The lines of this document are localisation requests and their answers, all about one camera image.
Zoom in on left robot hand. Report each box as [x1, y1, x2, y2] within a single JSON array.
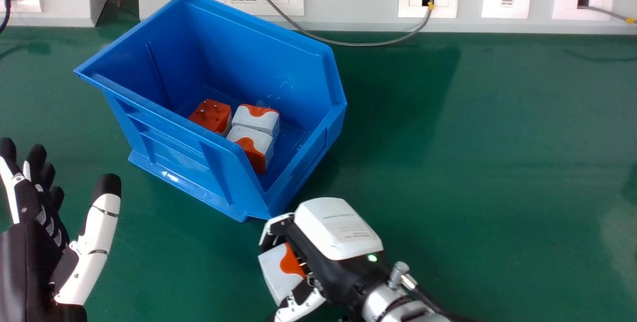
[[0, 137, 122, 322]]

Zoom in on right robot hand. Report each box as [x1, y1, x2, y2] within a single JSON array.
[[258, 197, 395, 322]]

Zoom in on white-and-orange plug adapter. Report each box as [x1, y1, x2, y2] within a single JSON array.
[[188, 99, 233, 136], [258, 242, 307, 306], [226, 126, 275, 174], [231, 104, 280, 136]]

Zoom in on blue plastic bin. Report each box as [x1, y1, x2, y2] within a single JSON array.
[[74, 0, 347, 222]]

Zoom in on grey cable with yellow tip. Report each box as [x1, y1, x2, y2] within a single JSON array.
[[580, 5, 637, 24]]

